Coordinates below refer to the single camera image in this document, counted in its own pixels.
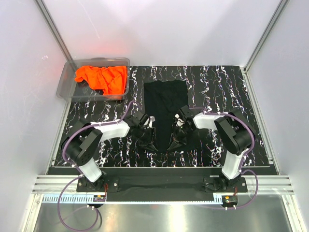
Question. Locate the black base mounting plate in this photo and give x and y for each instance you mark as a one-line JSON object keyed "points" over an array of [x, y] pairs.
{"points": [[147, 195]]}

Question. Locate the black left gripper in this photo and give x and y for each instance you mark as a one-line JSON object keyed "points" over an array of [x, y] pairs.
{"points": [[147, 143]]}

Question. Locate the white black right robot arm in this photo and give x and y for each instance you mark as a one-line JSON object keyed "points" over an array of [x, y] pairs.
{"points": [[237, 135]]}

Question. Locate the aluminium front rail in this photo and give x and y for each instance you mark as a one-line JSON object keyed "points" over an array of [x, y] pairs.
{"points": [[263, 184]]}

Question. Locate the white slotted cable duct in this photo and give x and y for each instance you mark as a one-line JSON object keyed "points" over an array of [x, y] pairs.
{"points": [[69, 198]]}

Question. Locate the black t shirt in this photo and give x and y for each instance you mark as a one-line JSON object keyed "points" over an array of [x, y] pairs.
{"points": [[162, 100]]}

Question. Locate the orange t shirt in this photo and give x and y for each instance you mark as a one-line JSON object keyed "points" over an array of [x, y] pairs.
{"points": [[111, 80]]}

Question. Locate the aluminium frame post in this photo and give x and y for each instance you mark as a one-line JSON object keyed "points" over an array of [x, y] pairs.
{"points": [[53, 28], [266, 33]]}

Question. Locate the right black connector box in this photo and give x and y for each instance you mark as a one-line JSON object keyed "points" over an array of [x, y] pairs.
{"points": [[230, 202]]}

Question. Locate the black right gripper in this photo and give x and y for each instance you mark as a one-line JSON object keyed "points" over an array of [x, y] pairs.
{"points": [[178, 141]]}

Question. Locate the right aluminium frame post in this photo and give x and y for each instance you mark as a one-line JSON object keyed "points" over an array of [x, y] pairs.
{"points": [[266, 33]]}

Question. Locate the clear plastic bin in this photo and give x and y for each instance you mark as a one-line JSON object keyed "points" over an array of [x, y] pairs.
{"points": [[71, 91]]}

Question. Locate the left aluminium frame post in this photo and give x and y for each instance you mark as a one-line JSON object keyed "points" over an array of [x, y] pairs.
{"points": [[53, 28]]}

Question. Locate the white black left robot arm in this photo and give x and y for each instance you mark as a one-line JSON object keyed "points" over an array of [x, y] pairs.
{"points": [[79, 145]]}

